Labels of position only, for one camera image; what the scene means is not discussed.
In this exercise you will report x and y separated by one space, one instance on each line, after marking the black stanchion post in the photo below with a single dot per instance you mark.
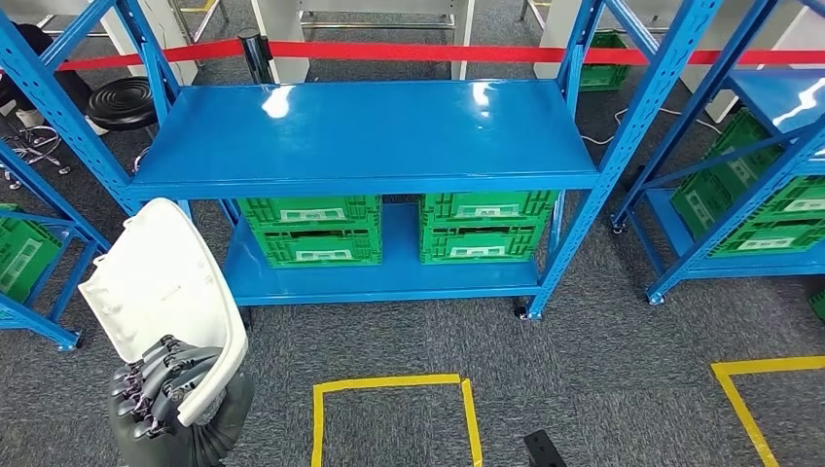
254 55

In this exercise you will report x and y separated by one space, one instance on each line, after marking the person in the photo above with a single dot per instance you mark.
78 90

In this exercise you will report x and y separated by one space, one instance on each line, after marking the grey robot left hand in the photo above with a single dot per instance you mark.
145 448

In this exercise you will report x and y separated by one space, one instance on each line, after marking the chrome chair base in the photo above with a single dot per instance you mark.
64 171

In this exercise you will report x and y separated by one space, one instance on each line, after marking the blue steel shelf rack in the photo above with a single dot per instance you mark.
39 322
760 96
361 129

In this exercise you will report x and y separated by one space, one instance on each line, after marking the red barrier belt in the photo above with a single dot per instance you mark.
399 51

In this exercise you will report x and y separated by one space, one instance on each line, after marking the white plastic shell part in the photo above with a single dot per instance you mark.
161 277

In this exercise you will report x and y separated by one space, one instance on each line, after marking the black round stool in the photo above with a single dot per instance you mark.
122 103

